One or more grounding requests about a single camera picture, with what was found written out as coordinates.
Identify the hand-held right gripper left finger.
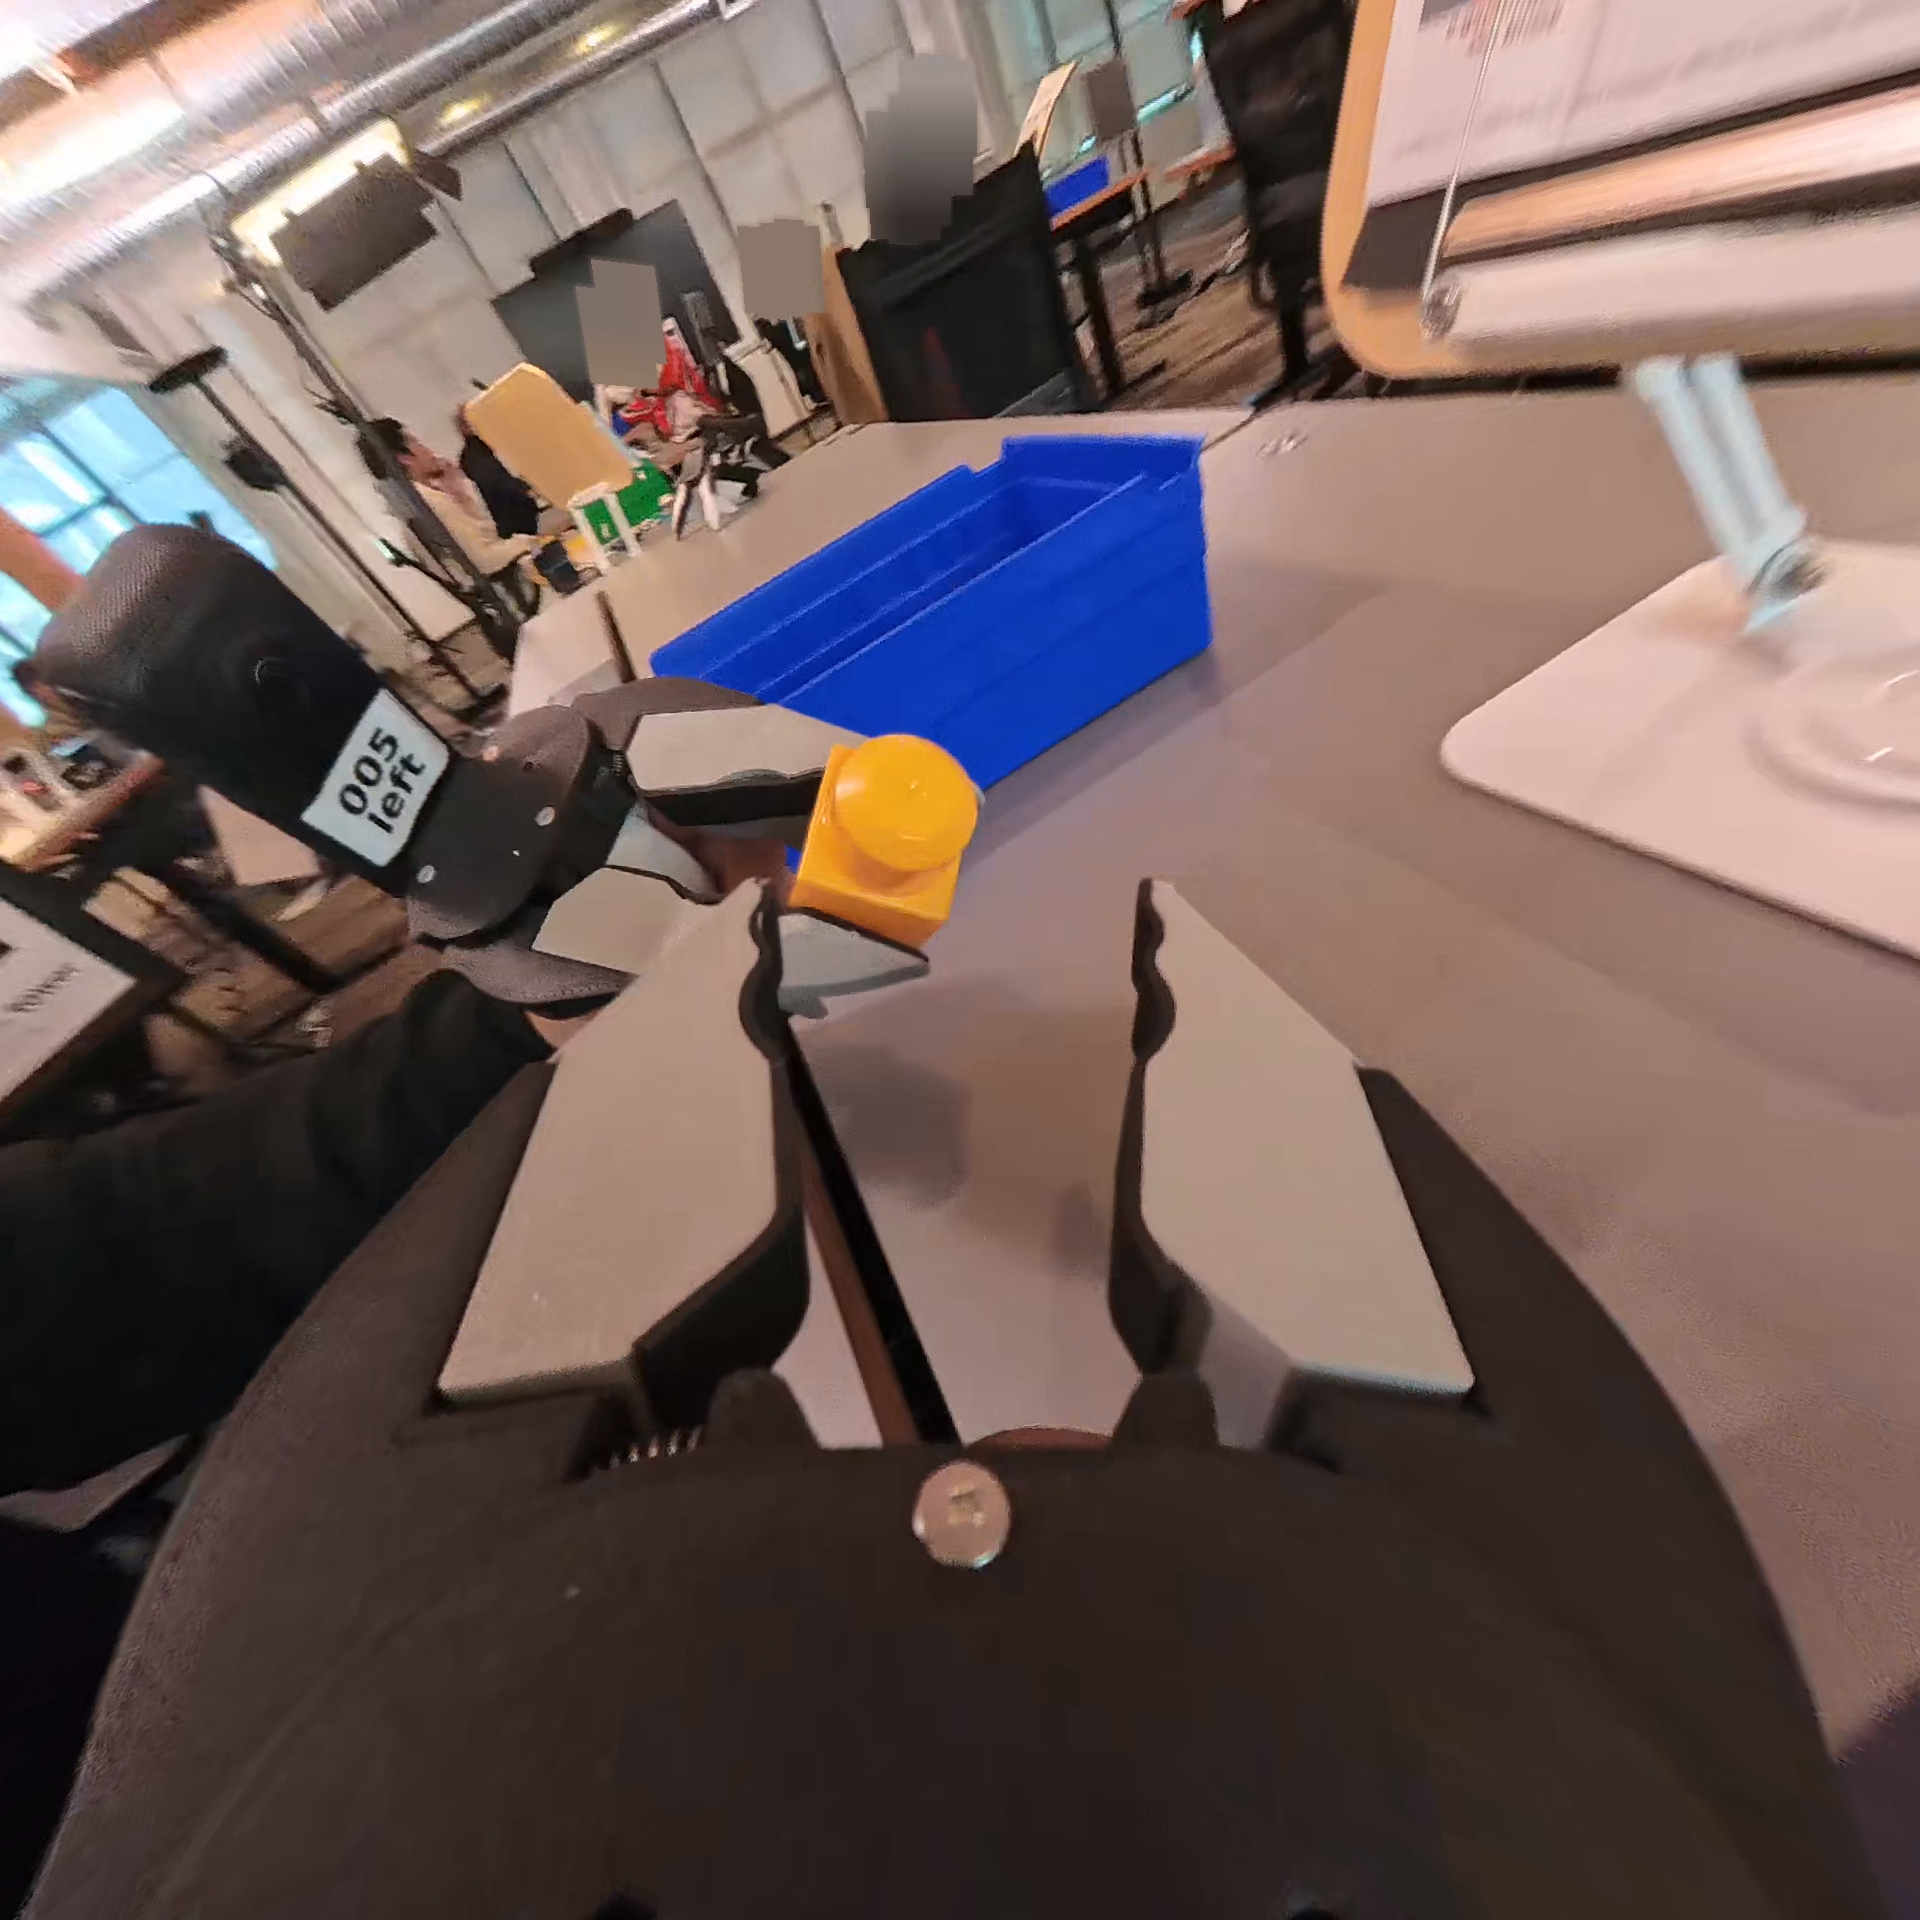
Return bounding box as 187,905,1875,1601
434,882,817,1449

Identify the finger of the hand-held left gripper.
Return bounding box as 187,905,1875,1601
631,705,875,829
527,822,934,1025

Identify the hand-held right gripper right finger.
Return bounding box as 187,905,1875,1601
1111,877,1478,1449

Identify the yellow mega block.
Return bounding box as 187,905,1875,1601
786,731,984,952

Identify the blue plastic storage bin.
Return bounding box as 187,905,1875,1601
1041,150,1155,220
648,432,1214,789

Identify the person's left forearm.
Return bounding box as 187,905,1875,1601
0,966,560,1502

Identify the pale wooden curved board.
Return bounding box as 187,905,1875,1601
462,363,635,509

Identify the black mesh office chair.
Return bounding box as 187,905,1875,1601
833,150,1094,426

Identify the framed marker sign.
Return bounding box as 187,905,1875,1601
0,884,185,1134

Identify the large black display screen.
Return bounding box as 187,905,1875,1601
490,202,741,401

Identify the white stand with instruction sheet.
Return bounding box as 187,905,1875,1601
1318,0,1920,962

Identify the large window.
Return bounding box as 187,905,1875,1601
0,374,195,646

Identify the black tripod stand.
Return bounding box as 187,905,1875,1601
146,346,504,714

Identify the black hanging monitor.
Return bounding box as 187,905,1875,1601
269,157,448,314

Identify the black backing board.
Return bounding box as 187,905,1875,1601
1339,195,1448,294

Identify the printed instruction sheet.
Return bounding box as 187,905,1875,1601
1371,0,1920,204

